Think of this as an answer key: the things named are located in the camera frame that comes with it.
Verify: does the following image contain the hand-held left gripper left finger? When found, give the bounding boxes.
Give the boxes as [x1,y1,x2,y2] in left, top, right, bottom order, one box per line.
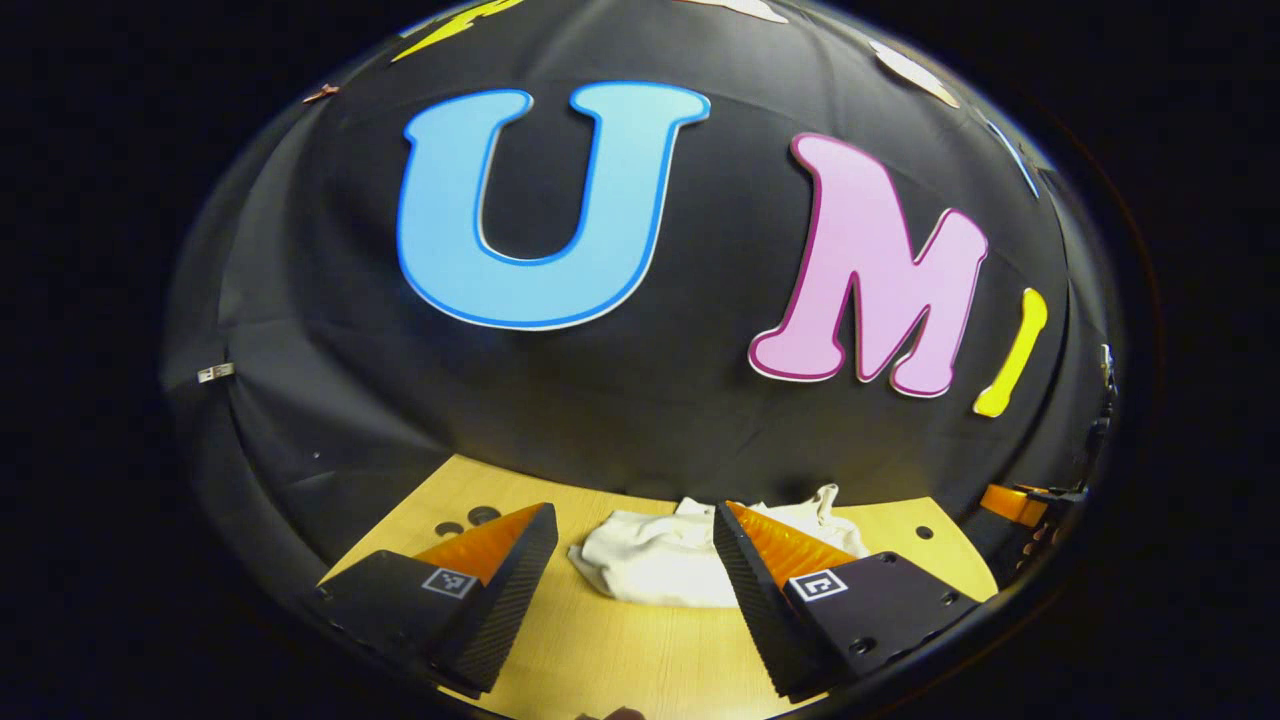
[315,502,559,699]

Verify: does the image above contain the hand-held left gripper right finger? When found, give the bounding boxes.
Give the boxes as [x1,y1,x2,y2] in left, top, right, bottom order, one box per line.
[712,500,981,703]

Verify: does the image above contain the white cloth garment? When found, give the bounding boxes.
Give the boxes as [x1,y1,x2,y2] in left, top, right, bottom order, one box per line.
[568,484,871,609]

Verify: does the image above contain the black backdrop cloth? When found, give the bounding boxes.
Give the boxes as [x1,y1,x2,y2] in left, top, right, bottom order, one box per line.
[160,0,1116,591]

